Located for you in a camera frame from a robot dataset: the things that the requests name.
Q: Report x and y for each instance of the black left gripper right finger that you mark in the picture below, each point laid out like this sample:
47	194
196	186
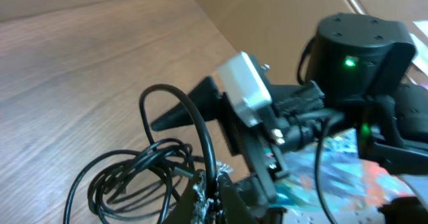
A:
241	202

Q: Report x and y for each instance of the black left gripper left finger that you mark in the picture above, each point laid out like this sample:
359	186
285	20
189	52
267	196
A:
193	205

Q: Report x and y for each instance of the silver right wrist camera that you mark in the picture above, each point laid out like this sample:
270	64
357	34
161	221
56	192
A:
245	88

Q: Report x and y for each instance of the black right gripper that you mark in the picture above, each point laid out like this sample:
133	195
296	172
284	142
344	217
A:
267	133

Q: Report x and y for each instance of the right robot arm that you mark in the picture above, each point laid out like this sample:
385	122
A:
353	80

